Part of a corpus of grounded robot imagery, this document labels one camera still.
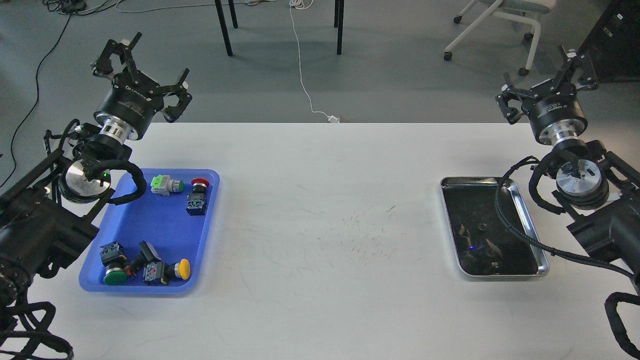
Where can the black cabinet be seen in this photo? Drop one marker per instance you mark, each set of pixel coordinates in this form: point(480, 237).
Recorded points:
point(614, 43)

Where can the silver metal tray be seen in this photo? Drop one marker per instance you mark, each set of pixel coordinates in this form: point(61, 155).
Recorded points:
point(497, 254)

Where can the large green push button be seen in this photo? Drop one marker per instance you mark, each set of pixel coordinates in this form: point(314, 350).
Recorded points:
point(117, 267)

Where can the yellow push button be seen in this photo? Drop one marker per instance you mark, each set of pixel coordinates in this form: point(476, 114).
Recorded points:
point(158, 273)

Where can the blue plastic tray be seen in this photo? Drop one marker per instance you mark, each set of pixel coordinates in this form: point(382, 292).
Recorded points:
point(160, 220)

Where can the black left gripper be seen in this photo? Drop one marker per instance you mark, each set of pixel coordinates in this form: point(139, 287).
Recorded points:
point(129, 104)

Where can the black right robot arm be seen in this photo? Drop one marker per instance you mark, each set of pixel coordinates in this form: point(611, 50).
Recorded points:
point(598, 189)

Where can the small black gear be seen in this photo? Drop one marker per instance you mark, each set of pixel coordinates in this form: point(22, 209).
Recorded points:
point(482, 227)

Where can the black switch part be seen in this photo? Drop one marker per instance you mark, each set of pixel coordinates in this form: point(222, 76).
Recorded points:
point(147, 254)

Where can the green white push button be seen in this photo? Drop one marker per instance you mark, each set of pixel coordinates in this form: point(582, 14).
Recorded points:
point(164, 185)

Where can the red emergency stop button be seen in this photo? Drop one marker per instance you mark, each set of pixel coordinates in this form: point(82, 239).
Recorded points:
point(197, 200)

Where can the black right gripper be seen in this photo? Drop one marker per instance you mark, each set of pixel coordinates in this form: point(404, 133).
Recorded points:
point(554, 114)

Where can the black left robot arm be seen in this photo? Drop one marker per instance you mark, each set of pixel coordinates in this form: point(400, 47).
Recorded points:
point(47, 216)

